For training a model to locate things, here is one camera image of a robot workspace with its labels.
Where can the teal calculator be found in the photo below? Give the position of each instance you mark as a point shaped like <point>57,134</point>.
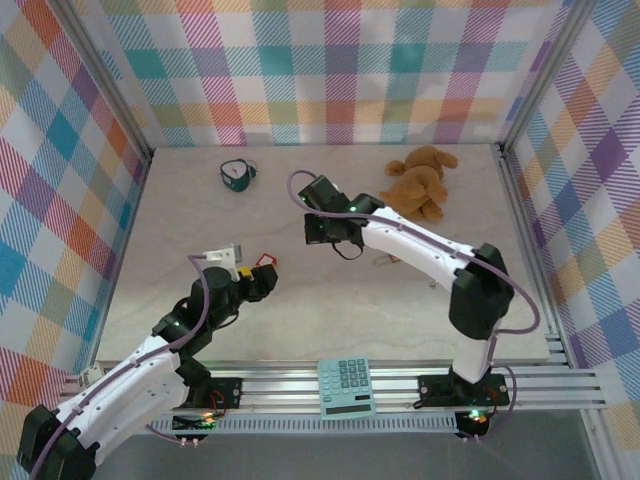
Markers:
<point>345,385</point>

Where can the newsprint wrapped carton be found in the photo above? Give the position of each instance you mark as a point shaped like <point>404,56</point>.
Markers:
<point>92,377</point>

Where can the aluminium corner post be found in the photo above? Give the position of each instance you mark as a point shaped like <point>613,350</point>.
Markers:
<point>107,85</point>
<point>545,85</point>

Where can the brown plush toy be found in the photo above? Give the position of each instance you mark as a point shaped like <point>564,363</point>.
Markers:
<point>417,185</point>

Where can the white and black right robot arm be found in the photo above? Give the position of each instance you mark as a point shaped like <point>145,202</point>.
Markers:
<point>425,245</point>

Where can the red safety padlock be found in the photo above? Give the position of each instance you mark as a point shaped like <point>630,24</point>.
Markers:
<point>266,259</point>

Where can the teal alarm clock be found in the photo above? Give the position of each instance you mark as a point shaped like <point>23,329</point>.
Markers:
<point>235,175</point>

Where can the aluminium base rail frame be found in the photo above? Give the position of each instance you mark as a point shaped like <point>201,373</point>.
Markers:
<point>280,387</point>

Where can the aluminium side rail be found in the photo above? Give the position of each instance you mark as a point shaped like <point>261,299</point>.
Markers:
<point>530,240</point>

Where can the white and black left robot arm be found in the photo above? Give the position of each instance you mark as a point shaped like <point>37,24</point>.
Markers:
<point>125,380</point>

